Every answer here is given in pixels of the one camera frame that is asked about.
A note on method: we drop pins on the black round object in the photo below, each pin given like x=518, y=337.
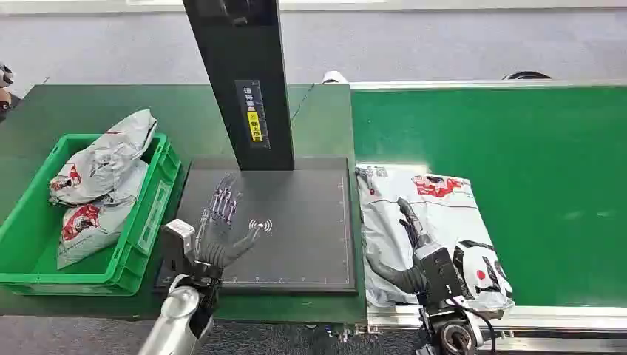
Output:
x=526, y=75

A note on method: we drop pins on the large grey parcel bag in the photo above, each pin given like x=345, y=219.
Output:
x=441, y=210

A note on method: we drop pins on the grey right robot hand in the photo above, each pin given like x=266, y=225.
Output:
x=436, y=272

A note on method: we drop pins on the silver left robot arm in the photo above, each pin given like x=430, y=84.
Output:
x=176, y=318

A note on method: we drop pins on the black yellow column label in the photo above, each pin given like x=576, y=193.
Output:
x=253, y=113

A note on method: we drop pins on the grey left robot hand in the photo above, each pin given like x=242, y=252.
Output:
x=218, y=245

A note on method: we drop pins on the grey parcel bag, red print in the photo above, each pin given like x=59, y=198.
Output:
x=93, y=220
x=105, y=161

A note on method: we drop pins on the black scanner column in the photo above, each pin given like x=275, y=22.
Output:
x=240, y=83

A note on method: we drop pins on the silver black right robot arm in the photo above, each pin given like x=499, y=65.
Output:
x=453, y=330

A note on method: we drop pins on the grey black device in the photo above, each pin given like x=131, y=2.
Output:
x=5, y=88

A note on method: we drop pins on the green conveyor belt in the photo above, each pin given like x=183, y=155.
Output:
x=539, y=171

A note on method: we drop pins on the black scanner base plate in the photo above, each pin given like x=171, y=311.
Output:
x=299, y=230

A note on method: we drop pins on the green plastic crate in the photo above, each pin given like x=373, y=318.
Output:
x=29, y=245

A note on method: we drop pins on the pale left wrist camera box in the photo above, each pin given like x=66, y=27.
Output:
x=177, y=242

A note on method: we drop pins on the white roller end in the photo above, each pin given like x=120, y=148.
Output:
x=335, y=77

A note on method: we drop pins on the dark green table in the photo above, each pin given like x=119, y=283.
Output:
x=196, y=122

